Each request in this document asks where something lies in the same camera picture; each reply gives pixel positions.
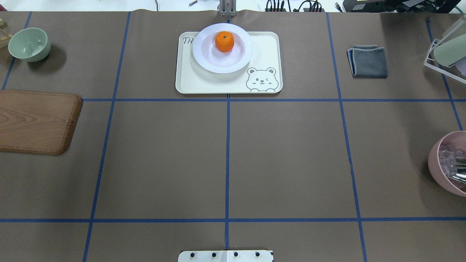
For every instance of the white round plate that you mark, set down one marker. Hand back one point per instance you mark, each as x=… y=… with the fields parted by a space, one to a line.
x=212 y=59

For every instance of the orange fruit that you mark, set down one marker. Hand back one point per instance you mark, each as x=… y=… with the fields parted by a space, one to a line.
x=224 y=41

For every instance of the cream bear print tray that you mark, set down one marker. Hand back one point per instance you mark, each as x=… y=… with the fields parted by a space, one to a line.
x=263 y=74

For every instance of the grey folded cloth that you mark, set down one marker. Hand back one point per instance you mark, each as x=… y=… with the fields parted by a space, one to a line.
x=368 y=61

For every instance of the wooden cutting board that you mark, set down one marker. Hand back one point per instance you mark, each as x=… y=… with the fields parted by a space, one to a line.
x=38 y=122

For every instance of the pink bowl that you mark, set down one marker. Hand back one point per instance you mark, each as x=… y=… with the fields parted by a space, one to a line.
x=457 y=139

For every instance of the light green bowl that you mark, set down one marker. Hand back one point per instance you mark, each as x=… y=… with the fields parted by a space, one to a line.
x=30 y=45

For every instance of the clear ice cubes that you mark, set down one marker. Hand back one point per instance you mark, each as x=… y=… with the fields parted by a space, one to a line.
x=453 y=162

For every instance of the pale green cup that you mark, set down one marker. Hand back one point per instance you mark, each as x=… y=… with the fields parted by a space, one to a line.
x=451 y=51

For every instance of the wooden mug rack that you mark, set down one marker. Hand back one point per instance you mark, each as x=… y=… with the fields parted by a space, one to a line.
x=5 y=37

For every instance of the grey metal camera post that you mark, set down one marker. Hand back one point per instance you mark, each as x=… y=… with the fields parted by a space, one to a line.
x=227 y=8

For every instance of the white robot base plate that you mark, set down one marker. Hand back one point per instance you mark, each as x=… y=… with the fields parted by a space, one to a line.
x=226 y=256

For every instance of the white wire cup rack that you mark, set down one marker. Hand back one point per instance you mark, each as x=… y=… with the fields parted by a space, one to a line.
x=457 y=70

